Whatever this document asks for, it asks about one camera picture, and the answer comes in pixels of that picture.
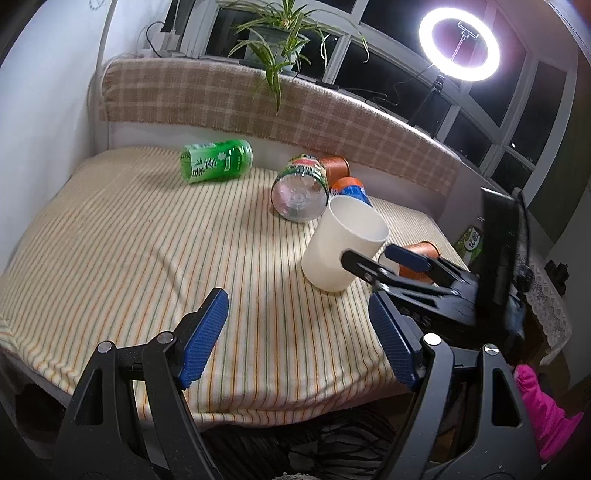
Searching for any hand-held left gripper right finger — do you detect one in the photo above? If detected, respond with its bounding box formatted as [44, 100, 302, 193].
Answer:
[368, 291, 541, 480]

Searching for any dark striped clothing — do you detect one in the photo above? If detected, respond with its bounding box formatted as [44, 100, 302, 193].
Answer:
[201, 407, 399, 480]

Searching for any white cup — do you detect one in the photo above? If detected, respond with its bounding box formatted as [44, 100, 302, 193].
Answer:
[301, 196, 391, 293]

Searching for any green carton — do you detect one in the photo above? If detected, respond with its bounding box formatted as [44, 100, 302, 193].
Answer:
[455, 225, 484, 265]

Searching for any green tea can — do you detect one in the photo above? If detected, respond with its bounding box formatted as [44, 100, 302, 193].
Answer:
[180, 138, 254, 184]

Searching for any small black device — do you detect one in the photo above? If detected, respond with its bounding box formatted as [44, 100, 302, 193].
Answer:
[544, 261, 570, 297]

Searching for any person's right forearm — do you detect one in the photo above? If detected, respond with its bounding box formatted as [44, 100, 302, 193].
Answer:
[514, 364, 585, 463]

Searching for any ring light stand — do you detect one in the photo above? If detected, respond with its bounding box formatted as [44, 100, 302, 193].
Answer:
[392, 21, 481, 137]

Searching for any white lamp pole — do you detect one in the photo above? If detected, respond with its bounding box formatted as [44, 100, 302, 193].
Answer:
[87, 0, 118, 155]

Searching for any potted spider plant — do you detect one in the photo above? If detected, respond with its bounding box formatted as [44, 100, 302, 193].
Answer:
[216, 0, 371, 113]

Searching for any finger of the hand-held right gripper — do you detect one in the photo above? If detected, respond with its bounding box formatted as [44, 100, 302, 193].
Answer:
[341, 250, 446, 302]
[384, 244, 478, 289]

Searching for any blue orange drink can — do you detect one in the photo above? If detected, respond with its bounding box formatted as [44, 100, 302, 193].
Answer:
[332, 176, 373, 209]

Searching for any clear bottle green red label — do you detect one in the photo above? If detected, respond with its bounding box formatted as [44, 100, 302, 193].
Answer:
[271, 154, 329, 223]

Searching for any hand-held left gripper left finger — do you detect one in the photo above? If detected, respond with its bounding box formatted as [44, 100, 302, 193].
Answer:
[53, 287, 230, 480]

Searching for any striped blanket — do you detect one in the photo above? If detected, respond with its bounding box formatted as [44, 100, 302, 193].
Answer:
[0, 147, 471, 426]

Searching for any plaid cloth cover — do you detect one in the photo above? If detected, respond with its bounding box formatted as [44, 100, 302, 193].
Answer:
[102, 58, 463, 198]

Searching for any orange cup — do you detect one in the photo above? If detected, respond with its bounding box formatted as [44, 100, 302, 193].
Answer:
[398, 240, 440, 283]

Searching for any white lace cloth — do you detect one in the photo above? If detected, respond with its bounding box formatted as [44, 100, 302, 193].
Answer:
[516, 242, 574, 358]

